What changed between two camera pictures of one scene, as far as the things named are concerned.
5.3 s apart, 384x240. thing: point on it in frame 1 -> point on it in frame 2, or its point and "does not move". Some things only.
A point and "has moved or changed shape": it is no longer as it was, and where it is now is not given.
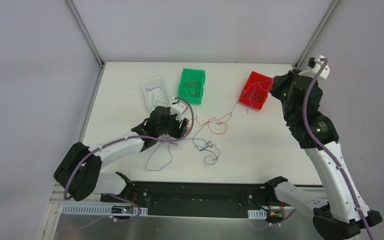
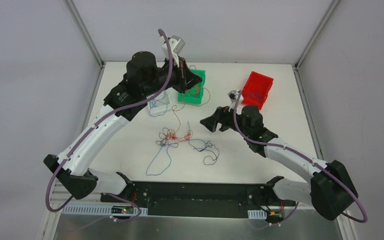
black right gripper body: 278,88 -> 224,119
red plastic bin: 256,90 does not move
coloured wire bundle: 162,155 has moved or changed shape
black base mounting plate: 199,198 does not move
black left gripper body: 174,122 -> 181,76
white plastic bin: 155,93 does not move
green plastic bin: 191,85 does not move
